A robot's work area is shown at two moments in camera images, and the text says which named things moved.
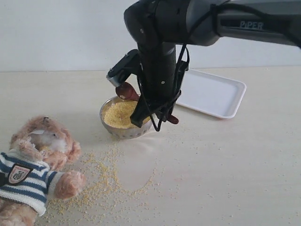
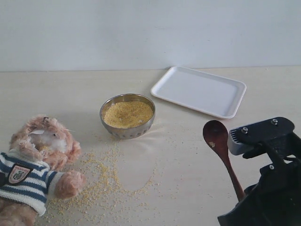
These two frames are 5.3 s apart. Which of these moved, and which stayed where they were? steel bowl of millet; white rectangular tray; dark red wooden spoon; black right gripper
Moved: dark red wooden spoon; black right gripper
Stayed: white rectangular tray; steel bowl of millet
